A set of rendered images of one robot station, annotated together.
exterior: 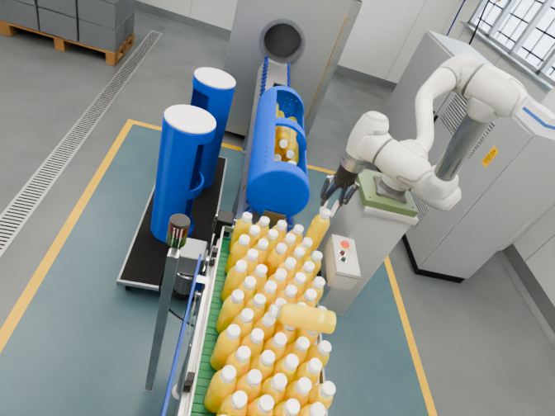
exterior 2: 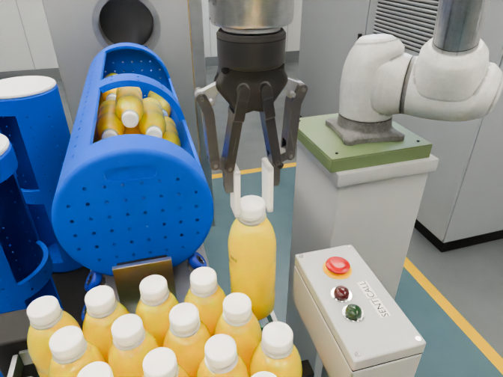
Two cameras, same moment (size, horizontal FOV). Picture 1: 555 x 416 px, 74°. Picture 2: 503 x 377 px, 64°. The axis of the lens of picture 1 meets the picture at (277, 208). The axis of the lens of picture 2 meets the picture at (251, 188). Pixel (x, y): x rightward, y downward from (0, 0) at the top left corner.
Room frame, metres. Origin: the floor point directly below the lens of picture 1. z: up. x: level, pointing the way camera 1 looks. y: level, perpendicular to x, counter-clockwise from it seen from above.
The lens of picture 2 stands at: (0.72, -0.17, 1.52)
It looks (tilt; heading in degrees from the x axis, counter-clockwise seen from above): 32 degrees down; 358
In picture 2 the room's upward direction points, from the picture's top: straight up
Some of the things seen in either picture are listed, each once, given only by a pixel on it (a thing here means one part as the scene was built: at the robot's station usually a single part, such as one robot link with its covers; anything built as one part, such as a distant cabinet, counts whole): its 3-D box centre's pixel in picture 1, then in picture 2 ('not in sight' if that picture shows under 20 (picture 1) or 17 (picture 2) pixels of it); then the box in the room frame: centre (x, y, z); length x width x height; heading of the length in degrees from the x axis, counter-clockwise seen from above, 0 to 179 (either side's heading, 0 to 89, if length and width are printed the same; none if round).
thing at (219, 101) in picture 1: (204, 134); (47, 181); (2.33, 0.72, 0.59); 0.28 x 0.28 x 0.88
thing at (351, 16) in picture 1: (311, 115); (200, 93); (2.78, 0.03, 0.85); 0.06 x 0.06 x 1.70; 13
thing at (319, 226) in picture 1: (316, 230); (252, 262); (1.17, -0.19, 1.11); 0.07 x 0.07 x 0.19
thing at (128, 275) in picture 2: (271, 221); (147, 286); (1.25, 0.00, 0.99); 0.10 x 0.02 x 0.12; 103
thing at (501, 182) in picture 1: (442, 146); (389, 75); (3.53, -1.25, 0.72); 2.15 x 0.54 x 1.45; 15
